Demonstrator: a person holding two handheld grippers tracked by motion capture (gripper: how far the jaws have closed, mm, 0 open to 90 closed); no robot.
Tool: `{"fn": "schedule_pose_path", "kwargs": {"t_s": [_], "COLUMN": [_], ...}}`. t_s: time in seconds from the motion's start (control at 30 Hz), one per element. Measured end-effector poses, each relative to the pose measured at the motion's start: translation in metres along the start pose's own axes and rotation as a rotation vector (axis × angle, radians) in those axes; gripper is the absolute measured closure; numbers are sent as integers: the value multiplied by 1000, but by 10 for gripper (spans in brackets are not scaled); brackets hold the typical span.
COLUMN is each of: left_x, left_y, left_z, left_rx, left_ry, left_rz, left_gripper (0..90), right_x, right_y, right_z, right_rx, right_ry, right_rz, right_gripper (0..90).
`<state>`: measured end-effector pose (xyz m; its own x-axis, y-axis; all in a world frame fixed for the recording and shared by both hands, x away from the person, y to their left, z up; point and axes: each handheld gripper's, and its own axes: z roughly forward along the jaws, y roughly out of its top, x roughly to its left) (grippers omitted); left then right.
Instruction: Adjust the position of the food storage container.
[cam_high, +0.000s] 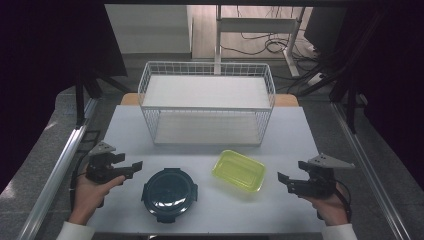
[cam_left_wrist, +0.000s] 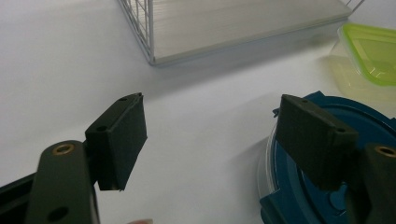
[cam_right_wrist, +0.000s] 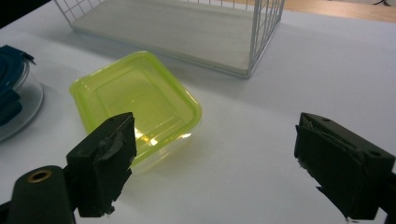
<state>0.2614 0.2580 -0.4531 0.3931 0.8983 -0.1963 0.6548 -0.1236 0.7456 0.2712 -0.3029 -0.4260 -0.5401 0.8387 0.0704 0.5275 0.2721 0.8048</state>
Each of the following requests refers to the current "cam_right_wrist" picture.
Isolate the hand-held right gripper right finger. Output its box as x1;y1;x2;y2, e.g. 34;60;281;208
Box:
293;112;396;221

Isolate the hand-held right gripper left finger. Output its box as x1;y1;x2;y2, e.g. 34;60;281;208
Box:
65;112;137;218

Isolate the green lidded plastic container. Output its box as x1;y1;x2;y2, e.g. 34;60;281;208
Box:
68;50;203;174

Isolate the glass container with blue lid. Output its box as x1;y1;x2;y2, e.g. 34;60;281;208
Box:
0;45;45;144

